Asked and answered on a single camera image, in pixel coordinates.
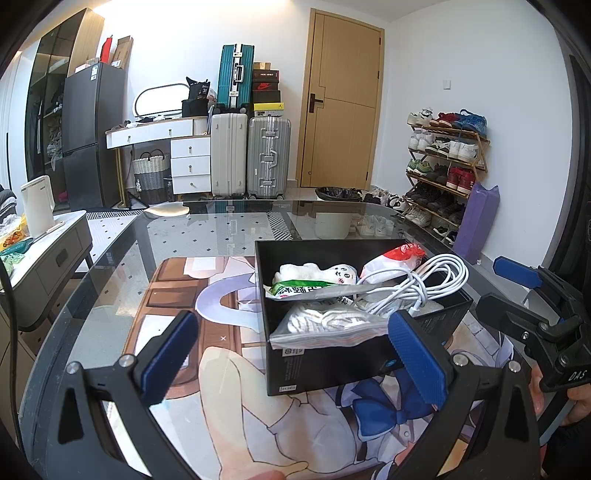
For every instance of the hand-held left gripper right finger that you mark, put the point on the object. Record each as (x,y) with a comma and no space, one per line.
(415,355)

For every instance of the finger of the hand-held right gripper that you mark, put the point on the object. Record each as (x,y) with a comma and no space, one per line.
(517,273)
(508,314)

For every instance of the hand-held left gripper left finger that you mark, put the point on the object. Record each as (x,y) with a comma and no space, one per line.
(171,355)

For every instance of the clear zip bag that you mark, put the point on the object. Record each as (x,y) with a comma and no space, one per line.
(328,325)

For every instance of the black cardboard box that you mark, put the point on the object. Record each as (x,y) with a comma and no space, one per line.
(323,369)

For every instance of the red and white packet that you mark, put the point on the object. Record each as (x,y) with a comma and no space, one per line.
(392,263)

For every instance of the green-white snack packet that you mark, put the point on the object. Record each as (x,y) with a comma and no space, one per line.
(318,274)

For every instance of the person's right forearm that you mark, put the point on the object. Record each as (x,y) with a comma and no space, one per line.
(570,452)

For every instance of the person's right hand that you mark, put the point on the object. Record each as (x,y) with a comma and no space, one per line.
(536,392)

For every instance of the person's left hand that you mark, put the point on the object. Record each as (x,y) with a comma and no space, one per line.
(270,476)

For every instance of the purple bag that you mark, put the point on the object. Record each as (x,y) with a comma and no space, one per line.
(480,221)

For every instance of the printed table mat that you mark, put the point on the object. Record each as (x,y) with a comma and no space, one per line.
(231,392)

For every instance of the wooden shoe rack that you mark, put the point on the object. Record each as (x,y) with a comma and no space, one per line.
(443,175)

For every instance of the beige round mat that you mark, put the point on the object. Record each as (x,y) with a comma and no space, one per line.
(166,210)

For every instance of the grey side cabinet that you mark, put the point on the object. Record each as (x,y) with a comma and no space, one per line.
(51,267)

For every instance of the trash bin with black bag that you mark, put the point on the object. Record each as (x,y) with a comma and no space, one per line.
(337,203)

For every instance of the wicker basket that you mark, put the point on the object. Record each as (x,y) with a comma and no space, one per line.
(150,177)

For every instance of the pile of snack bags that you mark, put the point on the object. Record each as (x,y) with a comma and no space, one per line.
(14,240)

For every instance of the white kettle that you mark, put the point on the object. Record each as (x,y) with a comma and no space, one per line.
(38,207)

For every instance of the white dresser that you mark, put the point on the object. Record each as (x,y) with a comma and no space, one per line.
(184,157)

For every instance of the white suitcase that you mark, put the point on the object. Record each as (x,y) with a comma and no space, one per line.
(228,154)

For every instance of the silver suitcase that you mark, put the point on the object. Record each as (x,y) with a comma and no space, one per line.
(269,157)

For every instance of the black refrigerator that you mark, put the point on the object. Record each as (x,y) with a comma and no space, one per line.
(92,134)

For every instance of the wooden door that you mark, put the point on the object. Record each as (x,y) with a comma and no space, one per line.
(341,101)

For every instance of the black bag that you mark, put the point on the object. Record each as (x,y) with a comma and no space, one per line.
(196,101)

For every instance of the oval mirror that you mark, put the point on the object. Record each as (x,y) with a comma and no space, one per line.
(159,99)

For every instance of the stack of shoe boxes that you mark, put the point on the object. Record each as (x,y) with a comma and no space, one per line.
(266,90)

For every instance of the teal suitcase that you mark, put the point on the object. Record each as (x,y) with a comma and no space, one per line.
(235,76)

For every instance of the dark glass wardrobe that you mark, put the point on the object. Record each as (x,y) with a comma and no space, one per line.
(46,92)

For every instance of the brown cardboard box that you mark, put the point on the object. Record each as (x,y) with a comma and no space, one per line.
(123,53)

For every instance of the red box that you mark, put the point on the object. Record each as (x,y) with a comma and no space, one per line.
(106,51)

